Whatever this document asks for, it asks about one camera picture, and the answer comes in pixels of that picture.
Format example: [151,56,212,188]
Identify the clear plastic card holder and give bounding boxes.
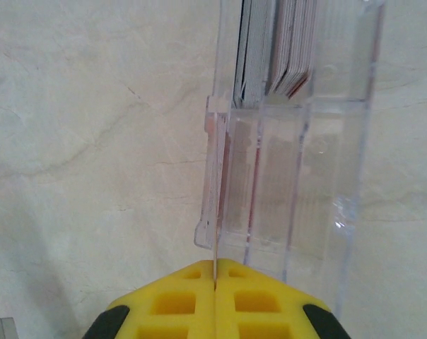
[192,0,387,316]

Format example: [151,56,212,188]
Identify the red card stack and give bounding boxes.
[265,0,320,99]

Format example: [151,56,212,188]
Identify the blue card stack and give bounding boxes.
[233,0,275,109]

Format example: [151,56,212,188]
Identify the white card red circles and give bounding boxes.
[208,112,233,289]

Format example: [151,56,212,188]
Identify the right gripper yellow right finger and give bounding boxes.
[215,257,353,339]

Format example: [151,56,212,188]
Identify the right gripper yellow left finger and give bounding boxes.
[81,258,217,339]

